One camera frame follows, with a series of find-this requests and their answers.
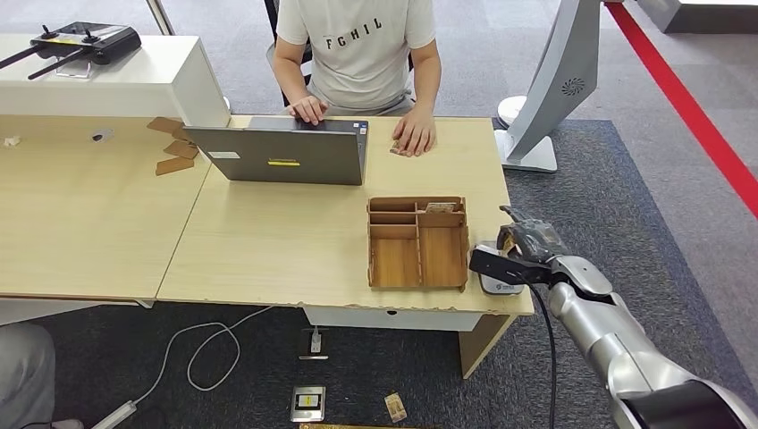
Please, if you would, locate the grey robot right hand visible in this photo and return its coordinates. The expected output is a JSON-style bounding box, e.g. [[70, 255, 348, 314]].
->
[[496, 205, 569, 265]]

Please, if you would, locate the person's right hand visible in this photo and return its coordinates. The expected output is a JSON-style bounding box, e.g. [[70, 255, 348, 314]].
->
[[288, 96, 329, 125]]

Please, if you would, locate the person's left hand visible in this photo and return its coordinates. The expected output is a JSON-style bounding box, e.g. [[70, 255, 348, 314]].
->
[[392, 106, 438, 158]]

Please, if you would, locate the wooden desk organizer tray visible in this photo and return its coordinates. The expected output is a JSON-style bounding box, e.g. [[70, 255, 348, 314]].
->
[[366, 196, 470, 293]]

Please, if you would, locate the grey white card reader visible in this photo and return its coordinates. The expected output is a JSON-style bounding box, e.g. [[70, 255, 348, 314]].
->
[[473, 240, 526, 296]]

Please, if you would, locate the person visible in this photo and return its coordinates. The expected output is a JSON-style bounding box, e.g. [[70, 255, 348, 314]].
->
[[271, 0, 442, 158]]

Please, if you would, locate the patterned card on floor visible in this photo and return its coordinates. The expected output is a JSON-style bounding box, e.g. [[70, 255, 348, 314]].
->
[[383, 392, 408, 424]]

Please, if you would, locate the person's leg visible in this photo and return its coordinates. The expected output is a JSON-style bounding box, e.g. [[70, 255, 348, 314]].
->
[[0, 322, 84, 429]]

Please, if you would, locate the grey laptop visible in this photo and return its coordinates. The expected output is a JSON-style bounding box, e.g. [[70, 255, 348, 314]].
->
[[183, 115, 369, 187]]

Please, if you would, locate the white round base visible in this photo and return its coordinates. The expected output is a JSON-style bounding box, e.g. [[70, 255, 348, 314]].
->
[[497, 94, 528, 129]]

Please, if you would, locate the wooden desk leg panel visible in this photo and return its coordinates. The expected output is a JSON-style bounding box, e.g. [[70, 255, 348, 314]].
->
[[459, 314, 513, 380]]

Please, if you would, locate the white under-desk drawer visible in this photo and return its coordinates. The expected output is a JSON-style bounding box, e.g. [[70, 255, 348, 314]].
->
[[301, 305, 499, 332]]

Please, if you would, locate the white cabinet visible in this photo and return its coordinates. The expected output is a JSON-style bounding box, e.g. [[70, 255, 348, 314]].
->
[[0, 33, 232, 129]]

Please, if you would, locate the grey kiosk stand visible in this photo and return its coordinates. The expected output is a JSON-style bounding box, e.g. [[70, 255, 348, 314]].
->
[[494, 0, 602, 174]]

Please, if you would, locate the metal pole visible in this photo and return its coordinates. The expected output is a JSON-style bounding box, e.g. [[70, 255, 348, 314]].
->
[[145, 0, 177, 37]]

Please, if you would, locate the red barrier strip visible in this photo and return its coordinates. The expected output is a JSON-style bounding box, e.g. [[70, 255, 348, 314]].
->
[[603, 0, 758, 220]]

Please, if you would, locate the black remote controller with antennas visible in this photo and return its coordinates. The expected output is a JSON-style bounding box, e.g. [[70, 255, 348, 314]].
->
[[0, 21, 142, 81]]

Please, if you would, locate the clear acrylic stand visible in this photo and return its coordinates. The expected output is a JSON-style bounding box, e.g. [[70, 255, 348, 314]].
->
[[55, 59, 94, 80]]

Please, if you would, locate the dark floor outlet plate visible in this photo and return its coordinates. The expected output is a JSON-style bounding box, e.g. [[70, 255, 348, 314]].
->
[[298, 327, 331, 362]]

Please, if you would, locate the silver floor socket box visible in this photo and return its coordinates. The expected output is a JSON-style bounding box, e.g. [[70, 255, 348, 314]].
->
[[290, 385, 327, 424]]

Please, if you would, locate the grey platform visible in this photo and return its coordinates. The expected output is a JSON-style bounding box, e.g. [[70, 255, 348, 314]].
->
[[636, 0, 758, 35]]

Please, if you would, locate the white power strip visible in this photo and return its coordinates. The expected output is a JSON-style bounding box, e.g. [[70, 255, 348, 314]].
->
[[89, 400, 139, 429]]

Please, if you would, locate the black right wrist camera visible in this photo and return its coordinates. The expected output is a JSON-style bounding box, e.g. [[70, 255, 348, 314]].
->
[[468, 245, 555, 287]]

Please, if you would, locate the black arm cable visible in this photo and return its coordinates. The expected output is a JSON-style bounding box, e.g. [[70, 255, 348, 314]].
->
[[524, 278, 559, 429]]

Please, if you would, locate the white power cable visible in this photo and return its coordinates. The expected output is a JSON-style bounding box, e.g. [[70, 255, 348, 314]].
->
[[132, 305, 276, 407]]

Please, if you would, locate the white desk frame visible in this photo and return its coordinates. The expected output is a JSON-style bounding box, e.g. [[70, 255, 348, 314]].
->
[[0, 298, 154, 327]]

